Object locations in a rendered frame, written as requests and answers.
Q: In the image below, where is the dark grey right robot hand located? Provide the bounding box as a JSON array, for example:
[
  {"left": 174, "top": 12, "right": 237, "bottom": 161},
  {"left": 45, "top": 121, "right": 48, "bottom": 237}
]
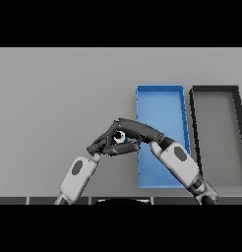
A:
[{"left": 107, "top": 117, "right": 165, "bottom": 145}]

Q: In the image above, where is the blue bin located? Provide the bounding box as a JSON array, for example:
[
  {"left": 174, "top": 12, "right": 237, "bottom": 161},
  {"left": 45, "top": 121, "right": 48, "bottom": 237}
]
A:
[{"left": 136, "top": 85, "right": 192, "bottom": 189}]

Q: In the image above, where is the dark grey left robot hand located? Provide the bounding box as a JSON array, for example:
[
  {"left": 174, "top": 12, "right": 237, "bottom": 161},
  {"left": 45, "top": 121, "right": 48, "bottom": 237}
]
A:
[{"left": 86, "top": 129, "right": 142, "bottom": 157}]

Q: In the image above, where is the dark grey bin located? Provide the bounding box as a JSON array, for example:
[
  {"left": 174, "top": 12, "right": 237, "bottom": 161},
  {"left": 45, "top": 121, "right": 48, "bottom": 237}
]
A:
[{"left": 188, "top": 85, "right": 242, "bottom": 188}]

